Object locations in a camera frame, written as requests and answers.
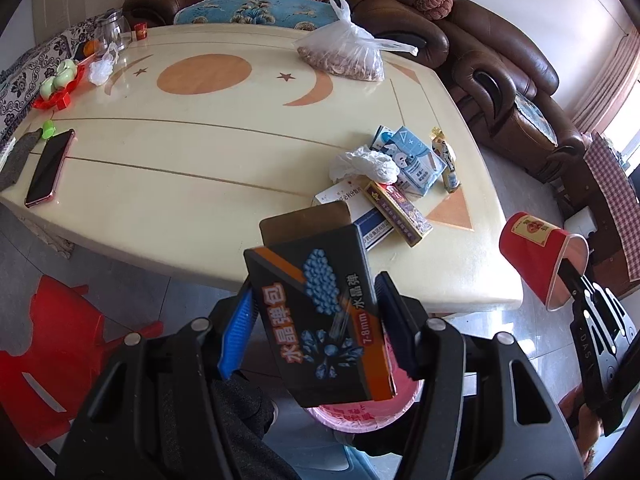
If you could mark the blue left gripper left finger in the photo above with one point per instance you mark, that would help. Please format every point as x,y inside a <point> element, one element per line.
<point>239,319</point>

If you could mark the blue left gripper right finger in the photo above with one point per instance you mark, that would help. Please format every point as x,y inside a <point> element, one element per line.
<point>403,318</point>

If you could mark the black crystal bullet box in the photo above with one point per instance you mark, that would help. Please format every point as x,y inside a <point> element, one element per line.
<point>311,282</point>

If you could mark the red paper cup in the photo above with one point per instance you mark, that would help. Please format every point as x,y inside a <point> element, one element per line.
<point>536,249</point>

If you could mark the blue milk carton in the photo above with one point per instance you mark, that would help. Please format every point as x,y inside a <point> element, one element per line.
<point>419,166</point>

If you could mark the pink-lined trash bin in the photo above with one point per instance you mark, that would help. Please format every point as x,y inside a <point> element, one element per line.
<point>362,417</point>

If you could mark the dark trouser leg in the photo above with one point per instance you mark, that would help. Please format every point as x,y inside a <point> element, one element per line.
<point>247,414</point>

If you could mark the purple gold flat box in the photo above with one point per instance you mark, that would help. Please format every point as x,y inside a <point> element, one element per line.
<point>395,207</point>

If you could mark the checkered cloth side table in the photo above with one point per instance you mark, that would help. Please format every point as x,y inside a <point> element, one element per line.
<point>615,206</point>

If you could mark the blue plastic stool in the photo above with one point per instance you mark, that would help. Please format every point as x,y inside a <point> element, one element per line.
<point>361,465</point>

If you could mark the crumpled white tissue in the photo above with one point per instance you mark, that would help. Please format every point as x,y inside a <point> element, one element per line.
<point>363,162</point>

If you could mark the small drink bottle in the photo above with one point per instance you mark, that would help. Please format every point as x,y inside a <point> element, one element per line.
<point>444,151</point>

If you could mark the red plastic chair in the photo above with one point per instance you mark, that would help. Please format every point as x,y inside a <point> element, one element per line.
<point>42,389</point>

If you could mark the pink-cased smartphone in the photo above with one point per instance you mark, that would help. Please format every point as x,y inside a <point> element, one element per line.
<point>45,179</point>

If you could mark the brown leather sofa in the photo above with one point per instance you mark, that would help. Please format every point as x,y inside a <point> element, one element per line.
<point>499,79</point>

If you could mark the plastic bag of nuts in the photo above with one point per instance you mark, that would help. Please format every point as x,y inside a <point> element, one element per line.
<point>345,49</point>

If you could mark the grey cloth piece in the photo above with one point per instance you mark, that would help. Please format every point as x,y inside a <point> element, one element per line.
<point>17,158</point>

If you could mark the crumpled clear plastic wrap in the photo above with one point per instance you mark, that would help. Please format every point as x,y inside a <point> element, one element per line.
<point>100,70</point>

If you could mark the red tray with green toys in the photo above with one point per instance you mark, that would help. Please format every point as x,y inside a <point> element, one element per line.
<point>55,91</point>

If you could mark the glass teapot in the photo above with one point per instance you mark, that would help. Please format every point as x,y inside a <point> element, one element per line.
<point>112,28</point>

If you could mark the blue floral cushion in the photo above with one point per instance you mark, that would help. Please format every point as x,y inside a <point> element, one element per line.
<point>296,14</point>

